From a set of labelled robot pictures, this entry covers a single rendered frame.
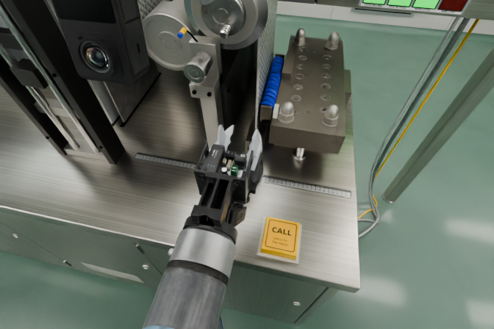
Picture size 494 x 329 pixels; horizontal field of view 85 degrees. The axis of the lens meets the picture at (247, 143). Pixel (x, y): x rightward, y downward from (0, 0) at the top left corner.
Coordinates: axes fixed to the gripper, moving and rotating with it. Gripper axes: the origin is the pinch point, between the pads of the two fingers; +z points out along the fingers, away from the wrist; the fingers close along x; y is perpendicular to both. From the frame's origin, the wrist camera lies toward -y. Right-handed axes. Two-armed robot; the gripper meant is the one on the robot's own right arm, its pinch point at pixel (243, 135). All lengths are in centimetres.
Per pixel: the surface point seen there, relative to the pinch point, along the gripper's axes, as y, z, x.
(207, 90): 3.8, 6.5, 8.4
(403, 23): -100, 279, -109
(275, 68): -5.0, 29.3, -1.9
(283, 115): -4.1, 11.1, -6.3
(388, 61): -109, 217, -90
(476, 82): -23, 63, -71
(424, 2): 8, 45, -36
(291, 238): -16.5, -10.2, -11.9
